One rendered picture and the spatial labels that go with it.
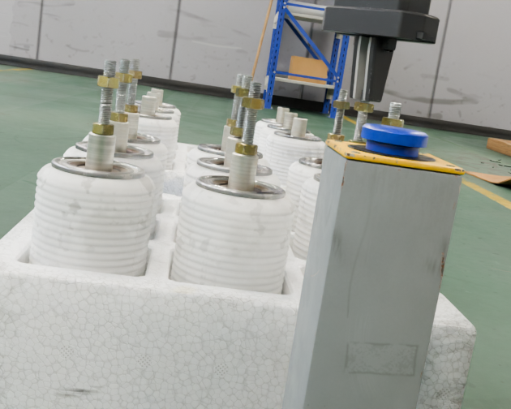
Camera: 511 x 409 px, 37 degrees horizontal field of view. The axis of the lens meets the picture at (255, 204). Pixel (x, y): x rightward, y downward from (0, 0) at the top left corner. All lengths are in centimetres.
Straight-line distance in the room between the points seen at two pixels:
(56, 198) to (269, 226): 17
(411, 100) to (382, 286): 670
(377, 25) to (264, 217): 23
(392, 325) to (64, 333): 26
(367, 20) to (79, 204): 32
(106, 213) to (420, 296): 26
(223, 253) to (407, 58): 656
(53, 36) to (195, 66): 129
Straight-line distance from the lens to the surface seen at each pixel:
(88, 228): 59
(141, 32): 699
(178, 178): 111
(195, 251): 60
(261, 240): 60
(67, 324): 59
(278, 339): 59
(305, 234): 74
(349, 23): 74
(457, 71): 723
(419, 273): 45
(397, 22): 71
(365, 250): 44
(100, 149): 62
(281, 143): 115
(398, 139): 45
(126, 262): 61
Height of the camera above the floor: 36
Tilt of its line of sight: 11 degrees down
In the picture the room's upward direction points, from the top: 9 degrees clockwise
